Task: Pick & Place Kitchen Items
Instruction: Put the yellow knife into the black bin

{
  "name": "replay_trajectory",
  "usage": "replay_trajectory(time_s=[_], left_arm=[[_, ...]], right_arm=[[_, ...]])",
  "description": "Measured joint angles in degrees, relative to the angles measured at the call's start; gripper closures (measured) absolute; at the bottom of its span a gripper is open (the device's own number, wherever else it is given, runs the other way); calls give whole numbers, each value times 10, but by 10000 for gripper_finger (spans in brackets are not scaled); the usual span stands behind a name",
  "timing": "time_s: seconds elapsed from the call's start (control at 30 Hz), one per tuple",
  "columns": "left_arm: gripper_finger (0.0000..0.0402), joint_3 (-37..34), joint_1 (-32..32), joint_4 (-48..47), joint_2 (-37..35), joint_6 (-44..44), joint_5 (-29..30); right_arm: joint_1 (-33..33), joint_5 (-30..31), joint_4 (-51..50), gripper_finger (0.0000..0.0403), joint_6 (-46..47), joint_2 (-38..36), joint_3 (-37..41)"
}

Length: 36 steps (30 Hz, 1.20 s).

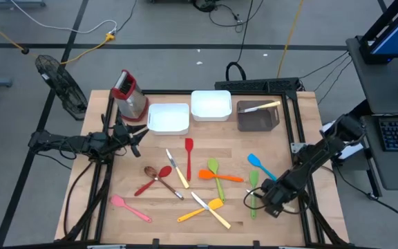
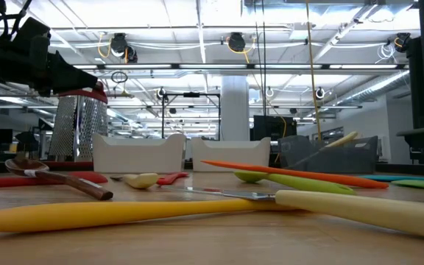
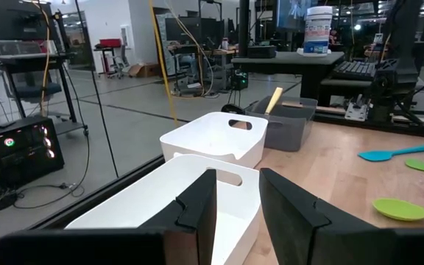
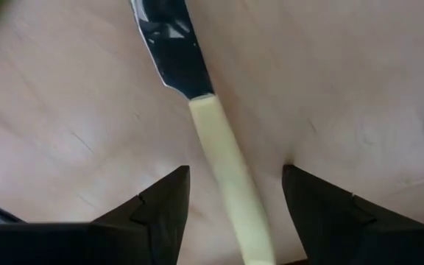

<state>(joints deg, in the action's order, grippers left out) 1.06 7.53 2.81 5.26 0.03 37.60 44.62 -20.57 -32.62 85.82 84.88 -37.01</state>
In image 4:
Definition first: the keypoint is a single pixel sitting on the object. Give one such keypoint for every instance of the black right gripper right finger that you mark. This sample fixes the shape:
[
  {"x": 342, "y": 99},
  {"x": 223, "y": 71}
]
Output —
[{"x": 315, "y": 221}]

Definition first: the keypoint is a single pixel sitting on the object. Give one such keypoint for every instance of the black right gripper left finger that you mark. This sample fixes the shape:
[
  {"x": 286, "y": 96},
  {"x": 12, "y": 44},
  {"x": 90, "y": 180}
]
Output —
[{"x": 160, "y": 221}]

